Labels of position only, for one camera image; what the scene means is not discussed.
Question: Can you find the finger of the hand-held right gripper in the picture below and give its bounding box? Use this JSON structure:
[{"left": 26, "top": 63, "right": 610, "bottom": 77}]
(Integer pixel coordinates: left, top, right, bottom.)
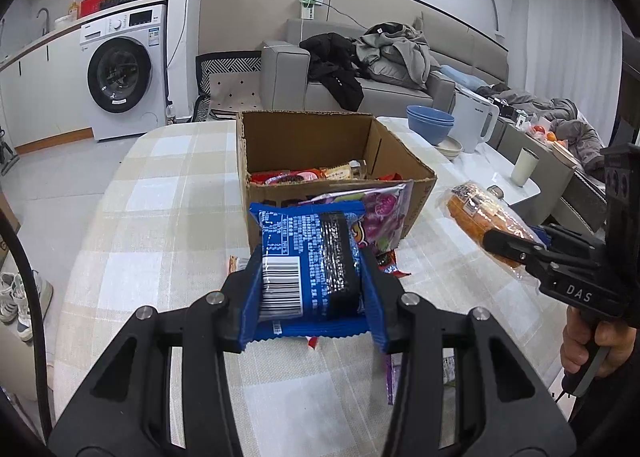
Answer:
[
  {"left": 530, "top": 223, "right": 607, "bottom": 254},
  {"left": 481, "top": 228, "right": 599, "bottom": 283}
]

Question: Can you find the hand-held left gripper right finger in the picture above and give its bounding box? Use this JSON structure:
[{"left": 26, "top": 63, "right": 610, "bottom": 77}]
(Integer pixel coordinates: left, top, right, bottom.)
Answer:
[{"left": 360, "top": 247, "right": 577, "bottom": 457}]

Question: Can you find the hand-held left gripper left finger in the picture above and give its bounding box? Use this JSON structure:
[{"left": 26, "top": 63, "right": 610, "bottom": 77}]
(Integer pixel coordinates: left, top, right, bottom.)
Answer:
[{"left": 47, "top": 246, "right": 266, "bottom": 457}]

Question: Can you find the orange bread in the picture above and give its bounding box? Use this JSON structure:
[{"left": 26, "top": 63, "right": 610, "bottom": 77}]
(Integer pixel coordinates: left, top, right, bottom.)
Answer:
[{"left": 439, "top": 181, "right": 538, "bottom": 280}]

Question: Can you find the blue cookie packet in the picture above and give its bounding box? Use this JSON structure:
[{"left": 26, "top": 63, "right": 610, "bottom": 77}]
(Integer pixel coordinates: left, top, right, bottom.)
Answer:
[{"left": 249, "top": 201, "right": 368, "bottom": 340}]

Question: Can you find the purple candy bag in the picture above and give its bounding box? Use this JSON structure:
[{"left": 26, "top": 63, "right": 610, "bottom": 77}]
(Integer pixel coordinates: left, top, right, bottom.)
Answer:
[{"left": 300, "top": 181, "right": 415, "bottom": 255}]

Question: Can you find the red cone snack bag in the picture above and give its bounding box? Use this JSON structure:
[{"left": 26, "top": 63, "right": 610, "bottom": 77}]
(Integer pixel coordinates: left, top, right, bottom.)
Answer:
[{"left": 249, "top": 168, "right": 323, "bottom": 186}]

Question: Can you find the large cardboard box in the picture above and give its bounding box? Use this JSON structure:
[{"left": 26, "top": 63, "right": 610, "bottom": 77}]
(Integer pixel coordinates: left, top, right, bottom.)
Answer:
[{"left": 235, "top": 109, "right": 438, "bottom": 253}]

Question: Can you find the person's right hand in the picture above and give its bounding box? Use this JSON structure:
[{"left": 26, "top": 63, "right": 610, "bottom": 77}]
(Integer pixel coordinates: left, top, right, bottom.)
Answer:
[{"left": 560, "top": 309, "right": 637, "bottom": 378}]

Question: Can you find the grey side cabinet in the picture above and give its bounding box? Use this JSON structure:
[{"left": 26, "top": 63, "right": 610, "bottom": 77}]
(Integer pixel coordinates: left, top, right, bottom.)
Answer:
[{"left": 487, "top": 114, "right": 616, "bottom": 233}]

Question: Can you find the cream tall cup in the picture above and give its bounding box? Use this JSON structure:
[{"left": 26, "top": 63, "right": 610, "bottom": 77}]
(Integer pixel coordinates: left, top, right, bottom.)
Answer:
[{"left": 510, "top": 147, "right": 538, "bottom": 186}]

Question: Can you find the white purple snack packet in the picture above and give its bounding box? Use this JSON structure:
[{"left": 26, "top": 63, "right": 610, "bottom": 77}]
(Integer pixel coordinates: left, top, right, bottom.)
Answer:
[{"left": 385, "top": 352, "right": 457, "bottom": 406}]

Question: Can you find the beige bowl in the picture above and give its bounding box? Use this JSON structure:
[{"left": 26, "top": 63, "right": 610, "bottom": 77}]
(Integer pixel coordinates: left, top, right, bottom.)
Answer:
[{"left": 550, "top": 139, "right": 581, "bottom": 168}]

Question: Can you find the grey blanket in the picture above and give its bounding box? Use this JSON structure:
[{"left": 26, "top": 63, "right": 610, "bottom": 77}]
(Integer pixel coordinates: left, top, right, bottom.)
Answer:
[{"left": 487, "top": 89, "right": 608, "bottom": 172}]

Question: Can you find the white electric kettle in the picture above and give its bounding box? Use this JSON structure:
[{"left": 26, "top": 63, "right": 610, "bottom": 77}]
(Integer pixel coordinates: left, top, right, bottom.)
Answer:
[{"left": 452, "top": 87, "right": 501, "bottom": 154}]

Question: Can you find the beige checked tablecloth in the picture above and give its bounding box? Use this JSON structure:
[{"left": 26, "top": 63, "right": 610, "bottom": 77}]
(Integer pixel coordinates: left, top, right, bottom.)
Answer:
[{"left": 52, "top": 119, "right": 566, "bottom": 457}]

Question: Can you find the beige snack bar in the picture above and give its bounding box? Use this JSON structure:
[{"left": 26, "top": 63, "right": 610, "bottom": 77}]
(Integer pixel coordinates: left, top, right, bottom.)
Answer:
[{"left": 320, "top": 160, "right": 368, "bottom": 182}]

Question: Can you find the blue bowl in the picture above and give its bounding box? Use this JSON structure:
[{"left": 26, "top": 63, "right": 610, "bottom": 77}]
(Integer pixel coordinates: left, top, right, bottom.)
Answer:
[
  {"left": 406, "top": 105, "right": 456, "bottom": 128},
  {"left": 407, "top": 117, "right": 455, "bottom": 146}
]

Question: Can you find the light blue cloth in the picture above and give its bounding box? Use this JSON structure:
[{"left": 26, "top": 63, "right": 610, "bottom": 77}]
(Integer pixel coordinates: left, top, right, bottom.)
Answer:
[{"left": 440, "top": 64, "right": 483, "bottom": 90}]

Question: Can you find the white curtain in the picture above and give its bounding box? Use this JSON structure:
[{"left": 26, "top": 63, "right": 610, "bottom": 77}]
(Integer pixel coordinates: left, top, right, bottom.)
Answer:
[{"left": 520, "top": 0, "right": 626, "bottom": 112}]

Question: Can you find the grey sofa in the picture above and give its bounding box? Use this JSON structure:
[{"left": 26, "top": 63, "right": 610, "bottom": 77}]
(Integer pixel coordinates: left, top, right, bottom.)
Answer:
[{"left": 260, "top": 17, "right": 508, "bottom": 112}]

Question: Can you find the white sneaker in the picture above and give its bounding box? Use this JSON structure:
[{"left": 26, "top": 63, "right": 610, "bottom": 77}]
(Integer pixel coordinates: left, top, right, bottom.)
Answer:
[
  {"left": 0, "top": 272, "right": 26, "bottom": 325},
  {"left": 17, "top": 277, "right": 54, "bottom": 343}
]

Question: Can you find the white washing machine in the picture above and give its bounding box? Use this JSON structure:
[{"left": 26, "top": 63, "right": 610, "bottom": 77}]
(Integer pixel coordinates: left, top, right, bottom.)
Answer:
[{"left": 79, "top": 2, "right": 170, "bottom": 142}]

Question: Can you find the grey clothes pile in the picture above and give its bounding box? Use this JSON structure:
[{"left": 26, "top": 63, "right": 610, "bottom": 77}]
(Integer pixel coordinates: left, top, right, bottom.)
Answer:
[{"left": 355, "top": 22, "right": 432, "bottom": 90}]

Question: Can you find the white base cabinet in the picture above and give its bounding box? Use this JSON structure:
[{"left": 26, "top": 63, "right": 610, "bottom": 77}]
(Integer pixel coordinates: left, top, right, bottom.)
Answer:
[{"left": 0, "top": 22, "right": 96, "bottom": 150}]

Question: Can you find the red box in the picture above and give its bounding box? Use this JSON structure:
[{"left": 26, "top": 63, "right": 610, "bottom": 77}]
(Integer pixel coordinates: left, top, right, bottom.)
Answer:
[{"left": 79, "top": 0, "right": 112, "bottom": 18}]

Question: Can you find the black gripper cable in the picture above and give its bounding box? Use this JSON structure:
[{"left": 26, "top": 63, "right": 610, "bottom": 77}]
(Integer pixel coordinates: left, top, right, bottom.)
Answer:
[{"left": 0, "top": 214, "right": 55, "bottom": 443}]

